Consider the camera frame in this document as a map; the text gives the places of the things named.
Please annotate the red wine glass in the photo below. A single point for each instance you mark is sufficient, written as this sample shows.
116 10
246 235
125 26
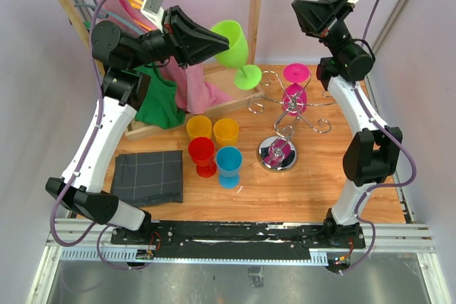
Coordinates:
201 151

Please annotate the dark grey folded cloth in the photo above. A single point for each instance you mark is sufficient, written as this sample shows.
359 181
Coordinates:
149 178

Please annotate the blue wine glass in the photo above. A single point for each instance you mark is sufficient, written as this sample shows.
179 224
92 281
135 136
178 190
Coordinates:
229 161

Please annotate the green wine glass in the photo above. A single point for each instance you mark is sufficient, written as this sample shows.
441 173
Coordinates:
247 76

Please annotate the grey cable duct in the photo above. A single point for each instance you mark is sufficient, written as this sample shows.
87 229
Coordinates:
140 255

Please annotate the magenta wine glass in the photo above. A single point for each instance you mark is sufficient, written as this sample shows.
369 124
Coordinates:
295 98

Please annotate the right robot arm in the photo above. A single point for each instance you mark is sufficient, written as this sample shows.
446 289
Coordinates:
373 153

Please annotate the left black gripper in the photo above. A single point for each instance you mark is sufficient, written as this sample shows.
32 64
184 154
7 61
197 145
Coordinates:
198 43

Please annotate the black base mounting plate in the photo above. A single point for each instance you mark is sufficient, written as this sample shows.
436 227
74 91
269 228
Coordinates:
229 238

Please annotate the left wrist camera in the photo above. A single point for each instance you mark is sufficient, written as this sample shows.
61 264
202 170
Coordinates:
152 10

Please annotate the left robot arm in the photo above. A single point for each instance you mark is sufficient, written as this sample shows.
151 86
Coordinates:
79 188

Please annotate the green tank top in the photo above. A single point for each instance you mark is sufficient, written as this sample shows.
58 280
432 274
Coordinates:
156 104

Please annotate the yellow wine glass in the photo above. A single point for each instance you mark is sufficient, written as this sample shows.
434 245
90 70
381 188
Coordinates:
199 126
226 132

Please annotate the chrome wine glass rack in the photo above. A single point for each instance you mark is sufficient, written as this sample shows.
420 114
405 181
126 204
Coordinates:
278 153

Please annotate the pink t-shirt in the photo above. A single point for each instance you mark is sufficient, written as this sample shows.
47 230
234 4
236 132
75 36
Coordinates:
194 94

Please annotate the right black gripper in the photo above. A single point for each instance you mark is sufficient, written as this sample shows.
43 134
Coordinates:
319 17

